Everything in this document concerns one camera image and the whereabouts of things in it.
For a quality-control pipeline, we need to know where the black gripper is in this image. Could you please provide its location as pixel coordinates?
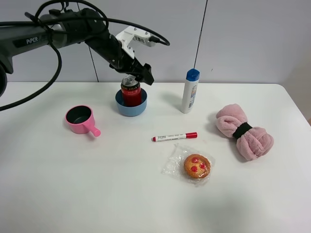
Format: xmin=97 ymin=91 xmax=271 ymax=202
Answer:
xmin=85 ymin=30 xmax=154 ymax=85

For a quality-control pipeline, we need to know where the red soda can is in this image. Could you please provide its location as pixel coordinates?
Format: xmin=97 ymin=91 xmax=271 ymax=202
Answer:
xmin=121 ymin=76 xmax=141 ymax=107

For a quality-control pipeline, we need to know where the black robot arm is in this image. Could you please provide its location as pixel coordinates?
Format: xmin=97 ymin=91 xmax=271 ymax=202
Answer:
xmin=0 ymin=8 xmax=154 ymax=94

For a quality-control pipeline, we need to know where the blue plastic bowl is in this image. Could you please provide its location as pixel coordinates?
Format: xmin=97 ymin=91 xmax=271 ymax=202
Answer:
xmin=115 ymin=88 xmax=147 ymax=117

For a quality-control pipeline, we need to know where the white blue shampoo bottle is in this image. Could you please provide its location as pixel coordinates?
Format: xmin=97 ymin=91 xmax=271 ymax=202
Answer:
xmin=181 ymin=68 xmax=200 ymax=114

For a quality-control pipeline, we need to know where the red white marker pen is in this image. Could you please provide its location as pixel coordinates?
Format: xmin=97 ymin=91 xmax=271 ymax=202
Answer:
xmin=152 ymin=132 xmax=198 ymax=142

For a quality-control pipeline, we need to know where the pink toy saucepan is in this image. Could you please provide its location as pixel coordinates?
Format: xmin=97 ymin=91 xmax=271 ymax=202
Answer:
xmin=65 ymin=105 xmax=101 ymax=137

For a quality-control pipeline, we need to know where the clear plastic wrapper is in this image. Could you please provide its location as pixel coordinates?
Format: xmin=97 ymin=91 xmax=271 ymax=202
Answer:
xmin=162 ymin=144 xmax=215 ymax=186

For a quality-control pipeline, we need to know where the fruit tart pastry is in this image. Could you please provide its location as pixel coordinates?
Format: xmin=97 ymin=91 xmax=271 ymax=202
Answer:
xmin=184 ymin=154 xmax=211 ymax=179

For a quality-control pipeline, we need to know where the pink rolled towel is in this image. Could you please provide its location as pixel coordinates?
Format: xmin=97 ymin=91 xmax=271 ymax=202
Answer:
xmin=216 ymin=104 xmax=274 ymax=161

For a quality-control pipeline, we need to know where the black cable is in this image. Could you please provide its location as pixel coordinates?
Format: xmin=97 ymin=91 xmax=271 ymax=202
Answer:
xmin=0 ymin=0 xmax=171 ymax=112

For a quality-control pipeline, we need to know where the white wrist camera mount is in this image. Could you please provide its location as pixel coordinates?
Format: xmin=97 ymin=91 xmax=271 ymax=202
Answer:
xmin=116 ymin=26 xmax=156 ymax=59

